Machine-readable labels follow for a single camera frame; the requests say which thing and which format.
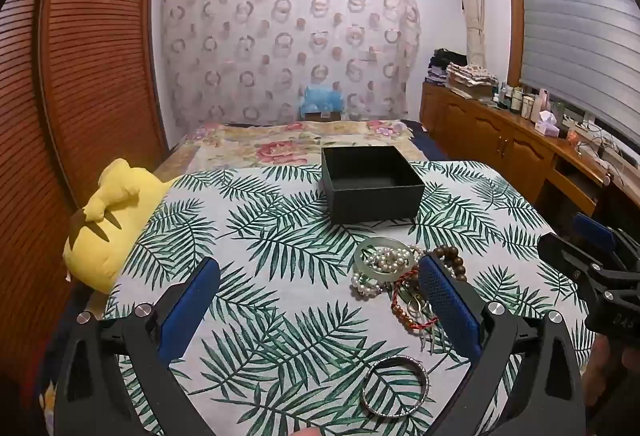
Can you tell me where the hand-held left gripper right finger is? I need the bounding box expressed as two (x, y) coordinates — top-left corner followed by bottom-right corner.
(418, 252), (586, 436)

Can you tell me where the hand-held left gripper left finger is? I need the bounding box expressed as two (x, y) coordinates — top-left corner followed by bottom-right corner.
(54, 257), (222, 436)

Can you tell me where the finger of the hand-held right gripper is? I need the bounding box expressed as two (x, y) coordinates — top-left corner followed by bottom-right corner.
(572, 212), (640, 264)
(537, 232), (608, 291)

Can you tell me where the thin silver necklace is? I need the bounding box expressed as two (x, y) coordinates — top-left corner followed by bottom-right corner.
(407, 296), (442, 355)

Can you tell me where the brown wooden bead bracelet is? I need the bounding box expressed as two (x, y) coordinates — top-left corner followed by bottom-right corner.
(432, 245), (468, 282)

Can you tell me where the red string bracelet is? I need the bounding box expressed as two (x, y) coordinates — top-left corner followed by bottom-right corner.
(390, 269), (442, 332)

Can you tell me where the white pearl bracelet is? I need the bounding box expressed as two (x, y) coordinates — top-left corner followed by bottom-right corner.
(350, 243), (415, 301)

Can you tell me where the pale green jade bangle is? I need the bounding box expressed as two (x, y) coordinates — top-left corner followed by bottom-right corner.
(353, 237), (423, 288)

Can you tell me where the silver rhinestone bangle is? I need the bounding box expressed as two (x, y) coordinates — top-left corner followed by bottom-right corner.
(360, 356), (430, 417)

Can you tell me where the black square box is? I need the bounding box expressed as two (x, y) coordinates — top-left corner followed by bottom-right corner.
(320, 145), (426, 226)

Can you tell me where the person's right hand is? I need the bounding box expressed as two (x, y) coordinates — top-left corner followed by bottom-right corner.
(592, 342), (640, 419)

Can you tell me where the yellow plush toy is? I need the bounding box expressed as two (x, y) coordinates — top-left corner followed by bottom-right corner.
(62, 159), (174, 295)

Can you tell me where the green leaf print cloth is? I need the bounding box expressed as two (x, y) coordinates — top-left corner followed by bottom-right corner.
(102, 160), (597, 436)

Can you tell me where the white tissue box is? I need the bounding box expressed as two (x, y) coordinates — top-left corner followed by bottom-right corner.
(537, 110), (562, 137)

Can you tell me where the wooden cabinet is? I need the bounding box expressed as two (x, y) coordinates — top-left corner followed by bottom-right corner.
(420, 81), (614, 218)

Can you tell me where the row of cosmetic bottles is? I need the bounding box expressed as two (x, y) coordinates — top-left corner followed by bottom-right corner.
(495, 84), (552, 120)

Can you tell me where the navy bed sheet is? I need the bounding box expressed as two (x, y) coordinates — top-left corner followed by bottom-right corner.
(404, 119), (452, 163)

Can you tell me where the floral blanket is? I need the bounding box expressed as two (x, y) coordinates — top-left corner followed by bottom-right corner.
(152, 120), (431, 178)

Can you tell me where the patterned folded cloth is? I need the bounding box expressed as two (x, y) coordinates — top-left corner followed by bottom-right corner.
(445, 63), (501, 100)

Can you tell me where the grey window blind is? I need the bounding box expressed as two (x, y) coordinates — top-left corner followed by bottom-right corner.
(517, 0), (640, 118)

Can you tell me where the dark folded clothes stack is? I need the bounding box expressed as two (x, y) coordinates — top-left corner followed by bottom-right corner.
(427, 49), (467, 85)

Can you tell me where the blue plastic bag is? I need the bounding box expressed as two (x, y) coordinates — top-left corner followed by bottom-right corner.
(299, 85), (346, 115)

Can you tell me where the wooden louvered wardrobe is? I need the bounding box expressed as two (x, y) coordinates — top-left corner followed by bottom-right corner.
(0, 0), (169, 397)

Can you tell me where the circle pattern curtain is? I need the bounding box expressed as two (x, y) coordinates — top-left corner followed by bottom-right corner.
(160, 0), (422, 127)

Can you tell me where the tangle of white cables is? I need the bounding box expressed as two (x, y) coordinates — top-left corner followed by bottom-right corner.
(565, 116), (632, 168)

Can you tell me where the wooden window frame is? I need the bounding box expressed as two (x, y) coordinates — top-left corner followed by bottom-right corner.
(502, 0), (527, 88)

